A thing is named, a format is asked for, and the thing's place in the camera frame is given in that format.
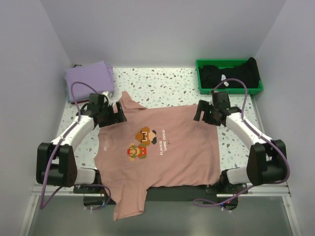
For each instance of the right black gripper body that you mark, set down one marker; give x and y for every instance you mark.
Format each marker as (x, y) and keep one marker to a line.
(211, 110)

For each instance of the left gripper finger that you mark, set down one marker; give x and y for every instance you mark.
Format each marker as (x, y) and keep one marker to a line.
(106, 119)
(119, 114)

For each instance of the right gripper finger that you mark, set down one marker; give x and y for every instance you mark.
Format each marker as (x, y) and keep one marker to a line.
(203, 106)
(208, 118)

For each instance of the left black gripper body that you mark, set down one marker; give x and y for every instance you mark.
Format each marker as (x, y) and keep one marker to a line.
(107, 108)

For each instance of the pink printed t shirt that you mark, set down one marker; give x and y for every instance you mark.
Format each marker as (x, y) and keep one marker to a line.
(153, 148)

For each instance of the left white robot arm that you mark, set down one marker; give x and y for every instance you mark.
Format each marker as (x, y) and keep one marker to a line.
(56, 164)

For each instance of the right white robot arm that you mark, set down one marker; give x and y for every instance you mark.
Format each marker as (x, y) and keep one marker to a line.
(267, 161)

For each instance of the folded dark red t shirt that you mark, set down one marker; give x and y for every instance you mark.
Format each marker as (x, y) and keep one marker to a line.
(80, 101)

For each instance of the folded purple t shirt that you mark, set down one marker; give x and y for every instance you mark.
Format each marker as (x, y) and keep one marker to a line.
(99, 76)

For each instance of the black t shirt in bin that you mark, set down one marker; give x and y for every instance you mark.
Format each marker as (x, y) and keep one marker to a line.
(238, 73)

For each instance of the green plastic bin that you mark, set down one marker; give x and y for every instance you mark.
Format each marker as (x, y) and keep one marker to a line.
(204, 88)

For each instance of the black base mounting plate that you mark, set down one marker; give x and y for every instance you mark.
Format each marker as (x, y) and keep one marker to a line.
(95, 196)

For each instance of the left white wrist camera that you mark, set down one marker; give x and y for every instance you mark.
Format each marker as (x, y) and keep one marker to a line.
(107, 94)

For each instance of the aluminium frame rail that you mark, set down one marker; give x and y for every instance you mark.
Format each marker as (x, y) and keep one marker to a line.
(257, 191)

